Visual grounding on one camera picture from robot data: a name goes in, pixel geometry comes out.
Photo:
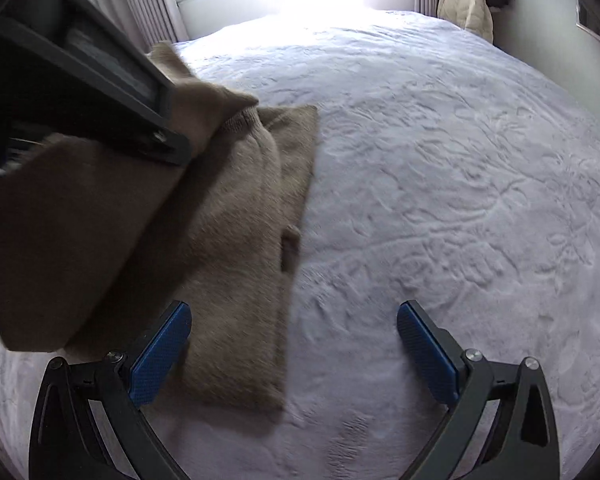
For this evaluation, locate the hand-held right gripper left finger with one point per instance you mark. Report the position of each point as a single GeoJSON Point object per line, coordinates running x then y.
{"type": "Point", "coordinates": [160, 355]}

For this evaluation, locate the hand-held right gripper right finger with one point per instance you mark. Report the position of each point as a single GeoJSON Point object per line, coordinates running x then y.
{"type": "Point", "coordinates": [427, 355]}

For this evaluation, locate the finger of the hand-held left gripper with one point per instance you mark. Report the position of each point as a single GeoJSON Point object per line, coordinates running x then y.
{"type": "Point", "coordinates": [145, 120]}

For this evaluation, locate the brown knit sweater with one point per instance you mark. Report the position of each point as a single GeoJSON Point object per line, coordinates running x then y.
{"type": "Point", "coordinates": [240, 210]}

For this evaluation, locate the white quilted bedspread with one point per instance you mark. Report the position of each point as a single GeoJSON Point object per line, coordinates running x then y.
{"type": "Point", "coordinates": [430, 160]}

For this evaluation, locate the beige hanging coat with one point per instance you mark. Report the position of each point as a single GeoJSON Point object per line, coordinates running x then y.
{"type": "Point", "coordinates": [465, 5]}

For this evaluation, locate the dark wall picture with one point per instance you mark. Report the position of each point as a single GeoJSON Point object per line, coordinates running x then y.
{"type": "Point", "coordinates": [589, 20]}

